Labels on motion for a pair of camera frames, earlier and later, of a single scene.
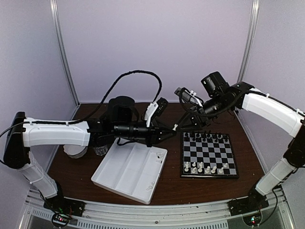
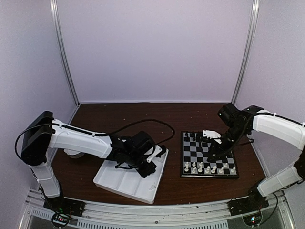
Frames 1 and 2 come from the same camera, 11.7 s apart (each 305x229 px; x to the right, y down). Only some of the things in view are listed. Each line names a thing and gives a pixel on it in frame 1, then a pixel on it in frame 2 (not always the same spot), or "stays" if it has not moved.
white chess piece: x=207 y=170 stays
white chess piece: x=213 y=170 stays
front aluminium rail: x=104 y=214 stays
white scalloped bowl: x=75 y=151 stays
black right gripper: x=181 y=126 -> x=218 y=150
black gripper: x=186 y=95 -> x=211 y=134
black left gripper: x=153 y=135 -> x=150 y=169
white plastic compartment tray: x=132 y=170 stays
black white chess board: x=207 y=155 stays
